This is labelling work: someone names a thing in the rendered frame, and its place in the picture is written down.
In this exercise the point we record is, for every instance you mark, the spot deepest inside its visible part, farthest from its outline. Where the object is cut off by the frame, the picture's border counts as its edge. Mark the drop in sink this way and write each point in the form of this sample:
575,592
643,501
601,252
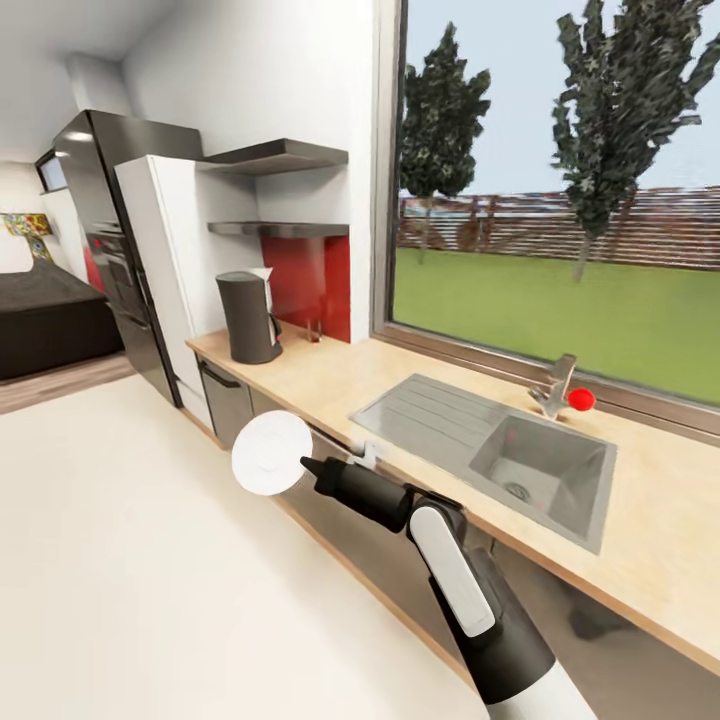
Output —
500,451

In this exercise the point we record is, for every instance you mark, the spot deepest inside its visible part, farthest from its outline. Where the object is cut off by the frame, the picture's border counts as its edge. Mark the coffee maker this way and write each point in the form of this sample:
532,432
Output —
253,330

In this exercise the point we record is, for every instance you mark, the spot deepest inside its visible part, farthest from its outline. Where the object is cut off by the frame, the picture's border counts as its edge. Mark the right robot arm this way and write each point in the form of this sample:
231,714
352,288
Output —
517,675

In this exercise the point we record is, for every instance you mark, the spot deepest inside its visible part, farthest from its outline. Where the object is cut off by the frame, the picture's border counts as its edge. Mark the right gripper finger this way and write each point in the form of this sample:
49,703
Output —
312,465

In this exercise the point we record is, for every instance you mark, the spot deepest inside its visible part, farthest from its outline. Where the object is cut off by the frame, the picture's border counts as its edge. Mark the fridge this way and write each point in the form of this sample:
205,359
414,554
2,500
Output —
169,204

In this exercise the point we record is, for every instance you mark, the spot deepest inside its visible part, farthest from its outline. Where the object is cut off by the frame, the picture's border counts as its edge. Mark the oven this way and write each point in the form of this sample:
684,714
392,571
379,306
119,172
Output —
120,261

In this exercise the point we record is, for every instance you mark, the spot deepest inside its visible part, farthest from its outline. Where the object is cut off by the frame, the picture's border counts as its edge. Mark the saucer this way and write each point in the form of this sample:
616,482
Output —
266,456

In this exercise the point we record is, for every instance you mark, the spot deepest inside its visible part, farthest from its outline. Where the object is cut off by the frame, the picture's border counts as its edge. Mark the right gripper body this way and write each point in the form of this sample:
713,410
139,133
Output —
351,485

